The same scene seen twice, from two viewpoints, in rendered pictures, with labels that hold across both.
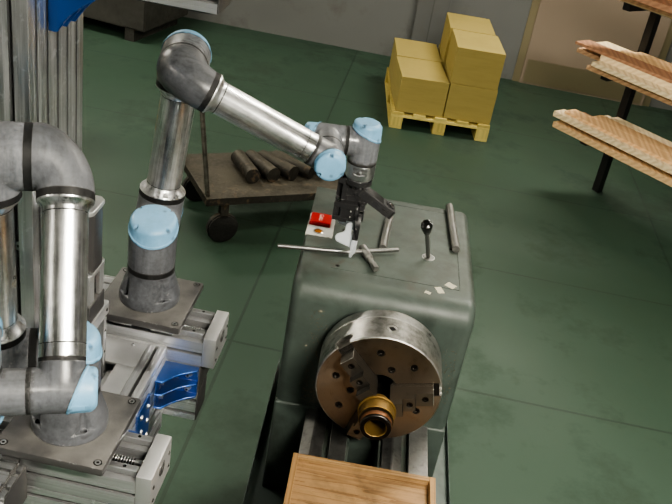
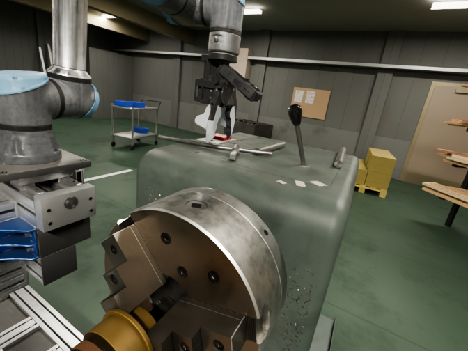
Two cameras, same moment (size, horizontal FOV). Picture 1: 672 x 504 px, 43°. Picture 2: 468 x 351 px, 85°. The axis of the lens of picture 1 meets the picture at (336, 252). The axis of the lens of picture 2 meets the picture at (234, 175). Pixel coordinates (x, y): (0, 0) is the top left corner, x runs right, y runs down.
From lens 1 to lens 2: 1.79 m
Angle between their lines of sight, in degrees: 25
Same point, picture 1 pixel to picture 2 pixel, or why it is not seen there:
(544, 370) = (420, 319)
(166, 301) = (19, 155)
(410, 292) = (258, 178)
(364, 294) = (202, 173)
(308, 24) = not seen: hidden behind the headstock
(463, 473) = not seen: outside the picture
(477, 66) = (381, 164)
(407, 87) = not seen: hidden behind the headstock
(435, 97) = (361, 176)
